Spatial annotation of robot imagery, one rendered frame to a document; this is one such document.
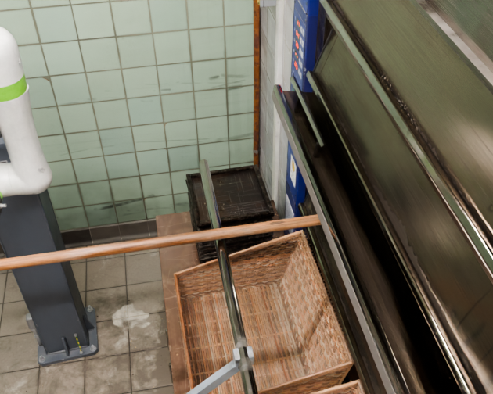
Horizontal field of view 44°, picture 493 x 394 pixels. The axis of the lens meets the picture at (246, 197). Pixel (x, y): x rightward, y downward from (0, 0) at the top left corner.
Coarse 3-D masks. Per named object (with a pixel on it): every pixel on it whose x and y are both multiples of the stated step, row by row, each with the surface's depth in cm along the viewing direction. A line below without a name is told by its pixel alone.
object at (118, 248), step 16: (256, 224) 165; (272, 224) 165; (288, 224) 165; (304, 224) 166; (320, 224) 167; (144, 240) 161; (160, 240) 161; (176, 240) 161; (192, 240) 162; (208, 240) 163; (32, 256) 157; (48, 256) 157; (64, 256) 158; (80, 256) 158; (96, 256) 160
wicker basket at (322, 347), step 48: (288, 240) 215; (192, 288) 222; (240, 288) 227; (288, 288) 221; (192, 336) 212; (288, 336) 212; (336, 336) 183; (192, 384) 182; (240, 384) 198; (288, 384) 174; (336, 384) 181
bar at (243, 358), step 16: (208, 176) 186; (208, 192) 180; (208, 208) 176; (224, 240) 166; (224, 256) 161; (224, 272) 157; (224, 288) 154; (240, 320) 146; (240, 336) 142; (240, 352) 140; (224, 368) 143; (240, 368) 137; (208, 384) 145; (256, 384) 135
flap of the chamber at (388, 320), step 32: (288, 96) 175; (288, 128) 162; (320, 128) 165; (320, 160) 153; (352, 192) 146; (352, 224) 137; (384, 256) 130; (352, 288) 122; (384, 288) 123; (384, 320) 117; (416, 320) 118; (416, 352) 112; (384, 384) 108; (416, 384) 107; (448, 384) 108
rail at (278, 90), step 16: (288, 112) 164; (304, 144) 154; (304, 160) 149; (320, 192) 140; (336, 224) 133; (336, 240) 129; (352, 256) 126; (352, 272) 122; (368, 304) 116; (368, 320) 115; (384, 336) 111; (384, 352) 108; (400, 384) 104
